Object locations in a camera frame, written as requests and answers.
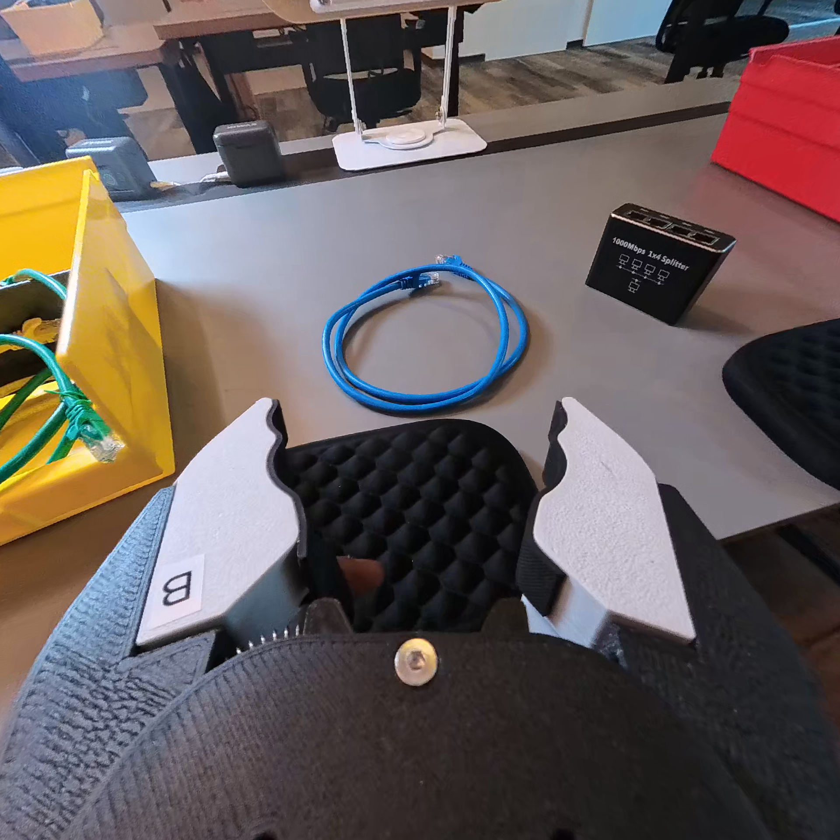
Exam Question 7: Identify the yellow plastic bin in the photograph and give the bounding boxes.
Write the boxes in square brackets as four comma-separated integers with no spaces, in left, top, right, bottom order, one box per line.
[0,161,177,547]

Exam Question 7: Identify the black office chair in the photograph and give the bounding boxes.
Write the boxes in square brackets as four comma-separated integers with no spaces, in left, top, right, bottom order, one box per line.
[305,16,422,129]
[656,0,790,83]

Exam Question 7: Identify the dark grey case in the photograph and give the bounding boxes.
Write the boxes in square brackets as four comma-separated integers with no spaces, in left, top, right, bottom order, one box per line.
[213,120,286,188]

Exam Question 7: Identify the black ethernet splitter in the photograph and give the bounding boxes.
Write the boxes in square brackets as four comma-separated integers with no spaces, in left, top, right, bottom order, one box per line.
[584,202,737,326]

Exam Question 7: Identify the person's left hand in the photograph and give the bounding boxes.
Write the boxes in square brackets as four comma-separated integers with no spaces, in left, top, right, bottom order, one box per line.
[338,556,385,595]

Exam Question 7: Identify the green ethernet cable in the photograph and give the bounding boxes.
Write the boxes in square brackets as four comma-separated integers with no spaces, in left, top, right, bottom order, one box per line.
[0,269,126,490]

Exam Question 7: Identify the black foam pad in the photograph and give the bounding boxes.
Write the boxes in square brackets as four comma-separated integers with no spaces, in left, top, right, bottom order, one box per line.
[722,319,840,493]
[282,419,542,634]

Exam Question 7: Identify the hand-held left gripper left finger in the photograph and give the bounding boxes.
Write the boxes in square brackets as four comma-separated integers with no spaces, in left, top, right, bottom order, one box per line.
[134,397,309,651]

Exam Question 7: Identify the red plastic bin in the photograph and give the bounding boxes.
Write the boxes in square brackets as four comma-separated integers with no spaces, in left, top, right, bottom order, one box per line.
[710,36,840,224]

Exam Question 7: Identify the grey device with screen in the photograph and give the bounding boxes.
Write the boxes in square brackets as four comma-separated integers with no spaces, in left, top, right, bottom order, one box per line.
[66,138,157,201]

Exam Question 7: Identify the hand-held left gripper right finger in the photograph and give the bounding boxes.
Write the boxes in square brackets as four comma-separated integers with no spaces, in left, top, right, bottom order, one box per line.
[515,397,697,647]

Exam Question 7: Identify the wooden table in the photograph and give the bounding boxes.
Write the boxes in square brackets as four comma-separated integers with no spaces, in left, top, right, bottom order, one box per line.
[0,10,329,155]

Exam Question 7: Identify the blue ethernet cable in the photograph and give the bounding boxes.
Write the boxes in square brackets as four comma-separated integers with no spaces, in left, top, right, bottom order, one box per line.
[322,251,530,416]

